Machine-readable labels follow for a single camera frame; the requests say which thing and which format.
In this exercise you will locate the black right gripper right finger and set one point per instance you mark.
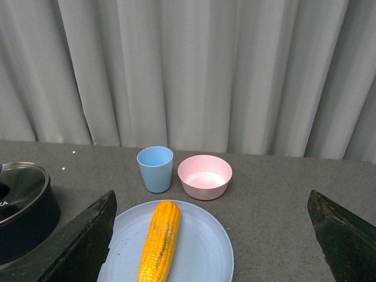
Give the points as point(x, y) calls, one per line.
point(347, 241)

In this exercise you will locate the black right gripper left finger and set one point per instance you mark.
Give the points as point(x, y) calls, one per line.
point(75, 252)

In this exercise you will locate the yellow corn cob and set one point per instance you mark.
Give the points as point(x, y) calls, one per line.
point(159, 248)

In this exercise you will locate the glass pot lid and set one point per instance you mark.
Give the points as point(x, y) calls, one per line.
point(22, 184)

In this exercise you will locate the dark blue saucepan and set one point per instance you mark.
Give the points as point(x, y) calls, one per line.
point(31, 228)

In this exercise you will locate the light blue cup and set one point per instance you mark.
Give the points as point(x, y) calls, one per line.
point(156, 165)

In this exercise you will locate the light blue plate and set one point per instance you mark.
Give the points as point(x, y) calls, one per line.
point(203, 251)

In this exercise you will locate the pink bowl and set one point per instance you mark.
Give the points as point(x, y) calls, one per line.
point(204, 177)

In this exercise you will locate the white curtain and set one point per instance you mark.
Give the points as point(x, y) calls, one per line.
point(283, 78)

